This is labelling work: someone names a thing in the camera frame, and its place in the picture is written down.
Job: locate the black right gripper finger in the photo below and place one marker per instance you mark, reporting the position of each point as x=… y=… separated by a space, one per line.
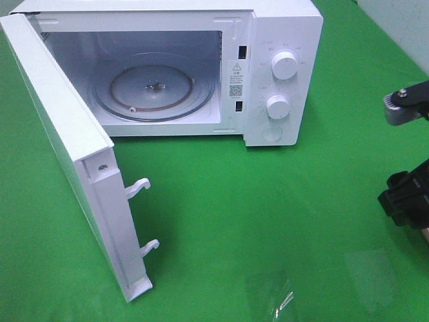
x=406 y=199

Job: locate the round white door button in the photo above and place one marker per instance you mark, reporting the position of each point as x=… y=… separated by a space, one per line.
x=272 y=134

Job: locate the white microwave knob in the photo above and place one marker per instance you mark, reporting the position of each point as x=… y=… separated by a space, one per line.
x=284 y=65
x=278 y=107

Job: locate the white microwave door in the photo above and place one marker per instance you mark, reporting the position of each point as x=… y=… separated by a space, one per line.
x=86 y=154

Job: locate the green table cloth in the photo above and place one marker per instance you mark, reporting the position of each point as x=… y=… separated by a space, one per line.
x=246 y=234

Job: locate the white microwave oven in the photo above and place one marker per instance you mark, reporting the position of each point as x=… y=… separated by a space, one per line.
x=243 y=35

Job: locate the glass microwave turntable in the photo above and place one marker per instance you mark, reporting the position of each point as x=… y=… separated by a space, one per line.
x=155 y=87

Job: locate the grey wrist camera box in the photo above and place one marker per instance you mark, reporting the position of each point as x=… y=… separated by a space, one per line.
x=407 y=104

